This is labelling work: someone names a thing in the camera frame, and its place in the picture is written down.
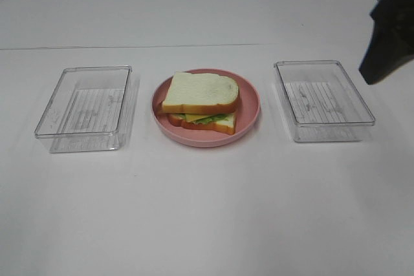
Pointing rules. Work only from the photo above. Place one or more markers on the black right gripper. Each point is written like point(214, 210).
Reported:
point(389, 49)

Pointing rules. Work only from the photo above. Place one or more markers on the bread slice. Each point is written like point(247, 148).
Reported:
point(203, 93)
point(226, 125)

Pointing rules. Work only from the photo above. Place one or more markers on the green lettuce leaf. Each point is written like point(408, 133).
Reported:
point(214, 118)

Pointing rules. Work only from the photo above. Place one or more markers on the yellow cheese slice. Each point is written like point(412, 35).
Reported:
point(197, 118)

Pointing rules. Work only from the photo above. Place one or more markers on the bacon strip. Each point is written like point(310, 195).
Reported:
point(159, 109)

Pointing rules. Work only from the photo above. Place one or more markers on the right clear plastic tray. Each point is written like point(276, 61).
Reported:
point(321, 103)

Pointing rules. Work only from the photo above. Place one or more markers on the clear plastic tray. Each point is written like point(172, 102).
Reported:
point(321, 103)
point(90, 109)

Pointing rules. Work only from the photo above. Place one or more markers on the left clear plastic tray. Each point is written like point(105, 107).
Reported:
point(90, 109)

